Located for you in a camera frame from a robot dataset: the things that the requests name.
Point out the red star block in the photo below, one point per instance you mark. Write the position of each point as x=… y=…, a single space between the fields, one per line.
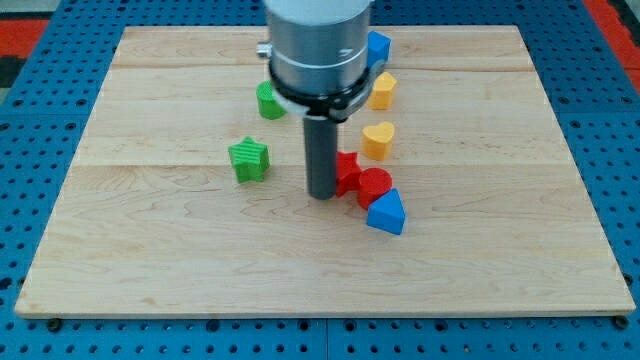
x=347 y=173

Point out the green star block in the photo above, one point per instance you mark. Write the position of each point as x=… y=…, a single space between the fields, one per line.
x=249 y=160

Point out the blue triangle block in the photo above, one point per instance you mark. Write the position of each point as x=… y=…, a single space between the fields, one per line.
x=387 y=213

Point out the blue cube block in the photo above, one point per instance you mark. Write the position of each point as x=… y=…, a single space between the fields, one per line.
x=378 y=48

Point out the red cylinder block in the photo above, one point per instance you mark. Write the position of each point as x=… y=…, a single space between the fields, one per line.
x=373 y=183

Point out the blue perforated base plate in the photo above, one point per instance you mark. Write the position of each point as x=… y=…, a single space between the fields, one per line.
x=49 y=103

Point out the yellow heart block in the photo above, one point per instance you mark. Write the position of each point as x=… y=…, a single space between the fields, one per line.
x=377 y=140

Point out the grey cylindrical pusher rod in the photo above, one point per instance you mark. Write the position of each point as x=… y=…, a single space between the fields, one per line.
x=320 y=141

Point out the yellow pentagon block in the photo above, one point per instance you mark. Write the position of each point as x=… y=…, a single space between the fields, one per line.
x=383 y=92

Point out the green cylinder block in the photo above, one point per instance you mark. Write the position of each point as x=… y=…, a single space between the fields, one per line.
x=268 y=107

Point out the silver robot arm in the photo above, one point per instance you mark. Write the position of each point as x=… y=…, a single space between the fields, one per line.
x=317 y=60

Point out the wooden board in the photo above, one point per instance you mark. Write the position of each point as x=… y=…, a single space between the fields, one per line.
x=151 y=221

